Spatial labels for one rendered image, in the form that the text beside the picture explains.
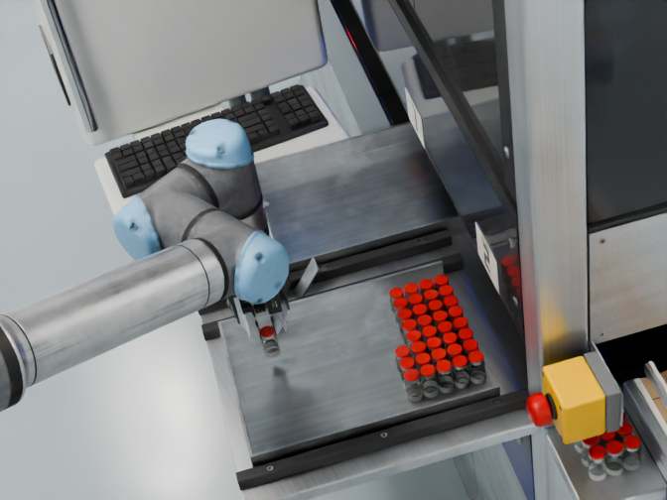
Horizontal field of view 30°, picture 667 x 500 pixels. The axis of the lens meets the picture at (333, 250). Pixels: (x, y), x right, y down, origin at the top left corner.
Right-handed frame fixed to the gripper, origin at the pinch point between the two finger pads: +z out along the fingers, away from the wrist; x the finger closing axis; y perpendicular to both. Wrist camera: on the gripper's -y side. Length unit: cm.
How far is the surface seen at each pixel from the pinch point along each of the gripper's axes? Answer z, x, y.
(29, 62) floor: 95, -49, -246
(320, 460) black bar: 5.8, 2.0, 20.9
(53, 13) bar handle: -18, -20, -67
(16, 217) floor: 95, -58, -165
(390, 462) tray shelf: 7.3, 10.7, 23.3
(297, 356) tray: 7.1, 3.2, 0.7
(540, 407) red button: -5.9, 28.5, 31.8
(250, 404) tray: 7.1, -4.9, 7.0
